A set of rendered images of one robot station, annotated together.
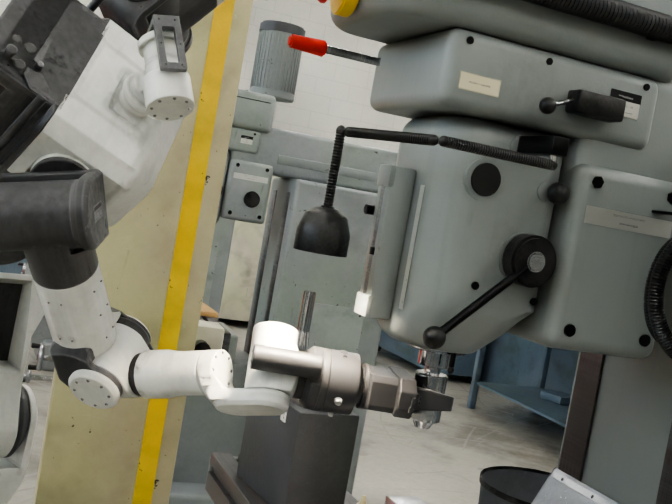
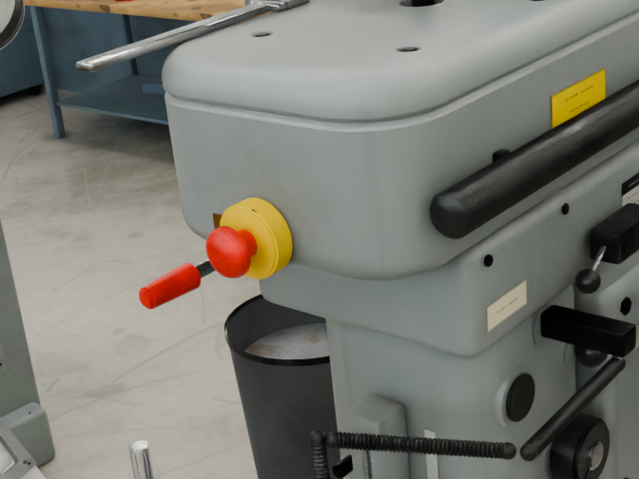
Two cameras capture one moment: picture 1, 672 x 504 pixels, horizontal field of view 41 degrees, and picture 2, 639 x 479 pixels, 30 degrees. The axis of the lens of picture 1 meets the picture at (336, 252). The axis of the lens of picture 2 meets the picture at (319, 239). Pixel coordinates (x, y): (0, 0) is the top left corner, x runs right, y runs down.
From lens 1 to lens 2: 0.84 m
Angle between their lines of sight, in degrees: 32
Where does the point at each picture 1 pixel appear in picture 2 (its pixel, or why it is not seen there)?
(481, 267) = not seen: outside the picture
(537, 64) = (553, 223)
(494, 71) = (516, 274)
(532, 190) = (559, 361)
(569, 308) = (621, 463)
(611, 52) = (620, 144)
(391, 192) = (386, 456)
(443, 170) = (462, 411)
